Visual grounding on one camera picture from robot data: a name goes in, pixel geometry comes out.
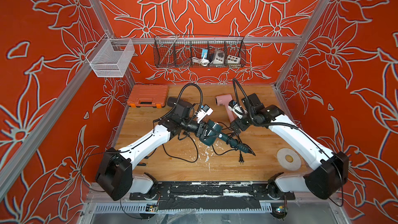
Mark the pink hair dryer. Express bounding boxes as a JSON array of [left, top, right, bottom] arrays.
[[215, 94, 237, 122]]

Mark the blue white small box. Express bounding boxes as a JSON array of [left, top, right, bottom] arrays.
[[201, 49, 208, 60]]

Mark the white tape roll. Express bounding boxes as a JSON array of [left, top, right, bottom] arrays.
[[276, 148, 302, 171]]

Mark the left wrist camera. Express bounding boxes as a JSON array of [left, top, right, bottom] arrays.
[[197, 104, 213, 123]]

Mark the black dryer power cord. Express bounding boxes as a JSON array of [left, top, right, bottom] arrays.
[[142, 132, 200, 166]]

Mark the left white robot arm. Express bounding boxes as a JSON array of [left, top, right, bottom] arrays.
[[95, 83, 203, 201]]

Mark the aluminium frame rail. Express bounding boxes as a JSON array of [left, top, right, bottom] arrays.
[[110, 35, 301, 45]]

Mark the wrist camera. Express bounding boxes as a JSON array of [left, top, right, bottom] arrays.
[[228, 100, 247, 119], [197, 104, 213, 123]]

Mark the orange plastic tool case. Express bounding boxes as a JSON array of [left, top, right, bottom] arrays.
[[127, 84, 169, 108]]

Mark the black magenta hair dryer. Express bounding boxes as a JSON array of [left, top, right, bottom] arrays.
[[167, 97, 181, 108]]

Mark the white power strip cube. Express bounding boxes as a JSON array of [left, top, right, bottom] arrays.
[[227, 55, 241, 67]]

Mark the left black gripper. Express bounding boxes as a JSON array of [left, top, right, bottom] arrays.
[[181, 119, 219, 141]]

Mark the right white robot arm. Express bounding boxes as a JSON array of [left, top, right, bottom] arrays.
[[229, 79, 349, 200]]

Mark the white round socket adapter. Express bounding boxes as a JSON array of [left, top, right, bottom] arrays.
[[211, 49, 225, 65]]

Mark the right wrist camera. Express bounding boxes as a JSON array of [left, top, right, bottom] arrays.
[[228, 100, 247, 119]]

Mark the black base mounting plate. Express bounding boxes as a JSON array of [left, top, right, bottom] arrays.
[[127, 181, 295, 212]]

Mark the black wire wall basket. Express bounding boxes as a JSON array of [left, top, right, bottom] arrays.
[[153, 34, 247, 68]]

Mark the white mesh wall basket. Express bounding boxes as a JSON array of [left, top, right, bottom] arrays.
[[87, 39, 135, 78]]

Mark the dark green hair dryer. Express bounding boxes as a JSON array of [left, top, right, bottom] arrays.
[[200, 120, 256, 156]]

